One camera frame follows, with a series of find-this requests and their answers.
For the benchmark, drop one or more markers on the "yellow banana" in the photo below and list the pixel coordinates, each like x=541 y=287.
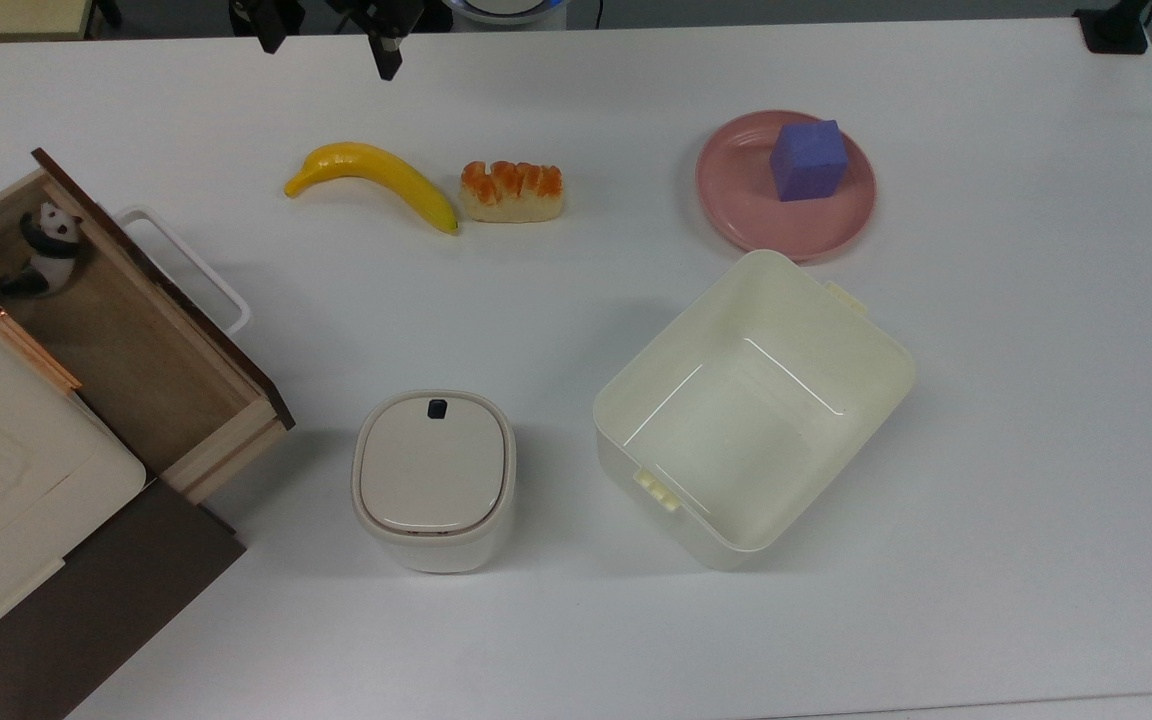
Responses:
x=386 y=175

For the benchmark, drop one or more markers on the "orange glazed bread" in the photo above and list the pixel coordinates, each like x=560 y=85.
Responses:
x=511 y=192

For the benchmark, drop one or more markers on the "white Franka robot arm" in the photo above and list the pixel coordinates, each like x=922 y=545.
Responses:
x=501 y=8

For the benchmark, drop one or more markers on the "dark brown wooden cabinet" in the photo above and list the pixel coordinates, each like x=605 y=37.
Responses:
x=86 y=620

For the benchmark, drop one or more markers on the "wooden drawer with dark front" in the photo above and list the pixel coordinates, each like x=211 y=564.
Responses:
x=126 y=340

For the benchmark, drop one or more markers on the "cream open plastic container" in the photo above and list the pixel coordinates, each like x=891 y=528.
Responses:
x=746 y=420

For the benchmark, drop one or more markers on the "black table clamp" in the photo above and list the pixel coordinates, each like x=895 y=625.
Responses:
x=1116 y=30

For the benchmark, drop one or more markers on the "panda toy figure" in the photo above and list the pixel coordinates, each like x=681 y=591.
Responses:
x=48 y=255

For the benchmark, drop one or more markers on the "small white lidded trash can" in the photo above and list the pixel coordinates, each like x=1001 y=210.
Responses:
x=433 y=480

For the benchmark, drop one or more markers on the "beige side desk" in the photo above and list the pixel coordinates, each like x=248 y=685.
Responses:
x=6 y=18

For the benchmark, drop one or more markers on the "pink plate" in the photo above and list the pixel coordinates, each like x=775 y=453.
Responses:
x=736 y=200

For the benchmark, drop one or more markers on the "purple cube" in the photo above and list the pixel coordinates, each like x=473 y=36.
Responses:
x=808 y=160

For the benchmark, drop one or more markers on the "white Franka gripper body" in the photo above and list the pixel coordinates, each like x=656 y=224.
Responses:
x=336 y=8

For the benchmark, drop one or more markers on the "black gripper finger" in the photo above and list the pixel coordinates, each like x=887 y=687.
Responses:
x=272 y=36
x=388 y=55

